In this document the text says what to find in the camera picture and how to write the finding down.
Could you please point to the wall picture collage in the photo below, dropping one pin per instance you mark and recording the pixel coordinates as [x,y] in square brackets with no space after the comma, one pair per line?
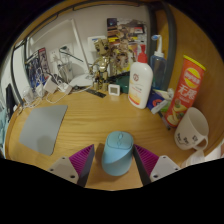
[128,31]

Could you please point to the red chips can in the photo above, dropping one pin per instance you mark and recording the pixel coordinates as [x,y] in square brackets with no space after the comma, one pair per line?
[186,90]

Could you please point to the grey mouse pad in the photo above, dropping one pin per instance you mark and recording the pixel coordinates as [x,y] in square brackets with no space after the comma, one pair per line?
[41,128]

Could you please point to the white desk lamp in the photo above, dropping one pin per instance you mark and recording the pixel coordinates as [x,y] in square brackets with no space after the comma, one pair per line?
[83,80]

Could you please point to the white wall outlet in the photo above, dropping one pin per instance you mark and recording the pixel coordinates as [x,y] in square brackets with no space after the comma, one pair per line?
[54,56]
[70,53]

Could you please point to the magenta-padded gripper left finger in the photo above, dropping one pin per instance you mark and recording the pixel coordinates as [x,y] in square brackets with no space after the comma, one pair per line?
[65,168]

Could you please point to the black hanging bag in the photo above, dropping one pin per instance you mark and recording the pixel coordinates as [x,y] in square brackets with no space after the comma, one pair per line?
[10,98]

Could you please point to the small blue box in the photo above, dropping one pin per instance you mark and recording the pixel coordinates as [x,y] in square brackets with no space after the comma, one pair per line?
[156,100]

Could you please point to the blue model kit box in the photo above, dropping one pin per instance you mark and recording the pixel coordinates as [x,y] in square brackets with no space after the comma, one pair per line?
[36,68]

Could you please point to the white wall box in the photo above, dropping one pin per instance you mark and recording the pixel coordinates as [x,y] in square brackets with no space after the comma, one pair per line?
[93,41]

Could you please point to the light blue computer mouse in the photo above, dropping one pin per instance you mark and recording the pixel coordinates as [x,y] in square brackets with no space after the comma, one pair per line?
[116,153]

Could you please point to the brown tree figurine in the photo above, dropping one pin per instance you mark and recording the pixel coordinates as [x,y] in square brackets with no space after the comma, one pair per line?
[101,63]

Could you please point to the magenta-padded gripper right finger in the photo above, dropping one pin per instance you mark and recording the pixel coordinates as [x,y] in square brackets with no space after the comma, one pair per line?
[163,166]

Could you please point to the green round container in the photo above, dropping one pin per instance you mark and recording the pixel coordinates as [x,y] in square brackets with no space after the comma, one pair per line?
[125,85]

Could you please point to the clear glass jar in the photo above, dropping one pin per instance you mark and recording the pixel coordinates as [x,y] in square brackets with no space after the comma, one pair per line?
[28,95]

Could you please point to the blue spray bottle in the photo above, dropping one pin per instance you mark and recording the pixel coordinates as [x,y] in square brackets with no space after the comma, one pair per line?
[158,70]

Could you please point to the white printed mug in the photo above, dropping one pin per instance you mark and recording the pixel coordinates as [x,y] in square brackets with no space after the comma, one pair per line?
[191,128]

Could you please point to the white lotion bottle red pump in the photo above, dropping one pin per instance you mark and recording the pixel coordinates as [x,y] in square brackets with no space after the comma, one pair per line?
[140,83]

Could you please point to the clear plastic container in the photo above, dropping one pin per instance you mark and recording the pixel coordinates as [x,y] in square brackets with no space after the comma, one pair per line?
[195,158]

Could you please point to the small white desk clock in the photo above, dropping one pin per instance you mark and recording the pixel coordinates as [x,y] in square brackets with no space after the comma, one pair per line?
[114,90]

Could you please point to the white charger block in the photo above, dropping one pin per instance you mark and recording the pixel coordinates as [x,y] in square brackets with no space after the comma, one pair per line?
[50,85]
[65,88]

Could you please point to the flat black strip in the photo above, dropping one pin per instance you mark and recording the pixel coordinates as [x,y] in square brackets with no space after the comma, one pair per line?
[96,93]

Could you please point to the teal bedding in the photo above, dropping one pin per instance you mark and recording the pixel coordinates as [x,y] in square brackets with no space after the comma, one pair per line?
[2,130]

